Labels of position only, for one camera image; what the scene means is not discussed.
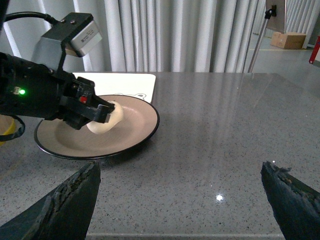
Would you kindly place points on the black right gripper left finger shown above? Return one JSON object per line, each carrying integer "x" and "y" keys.
{"x": 63, "y": 214}

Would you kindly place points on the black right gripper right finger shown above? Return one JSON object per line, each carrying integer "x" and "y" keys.
{"x": 295, "y": 205}

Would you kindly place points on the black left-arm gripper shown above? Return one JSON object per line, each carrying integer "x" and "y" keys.
{"x": 33, "y": 90}

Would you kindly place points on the white steamed bun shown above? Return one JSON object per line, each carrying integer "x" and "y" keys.
{"x": 116, "y": 116}

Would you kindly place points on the tan plate black rim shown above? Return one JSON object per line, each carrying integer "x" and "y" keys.
{"x": 141, "y": 121}

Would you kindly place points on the cream rectangular bear tray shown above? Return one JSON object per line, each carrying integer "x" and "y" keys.
{"x": 138, "y": 85}

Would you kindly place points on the yellow rimmed bamboo steamer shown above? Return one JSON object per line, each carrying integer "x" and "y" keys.
{"x": 7, "y": 125}

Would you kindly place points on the red floor object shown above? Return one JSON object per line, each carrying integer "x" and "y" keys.
{"x": 315, "y": 51}

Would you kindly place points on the cardboard box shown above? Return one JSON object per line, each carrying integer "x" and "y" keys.
{"x": 288, "y": 41}

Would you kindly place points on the brown board on stand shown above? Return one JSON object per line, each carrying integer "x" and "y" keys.
{"x": 278, "y": 23}

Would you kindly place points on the metal stand pole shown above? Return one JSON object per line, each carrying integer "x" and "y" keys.
{"x": 258, "y": 40}

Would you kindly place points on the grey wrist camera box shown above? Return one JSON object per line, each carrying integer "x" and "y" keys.
{"x": 76, "y": 34}

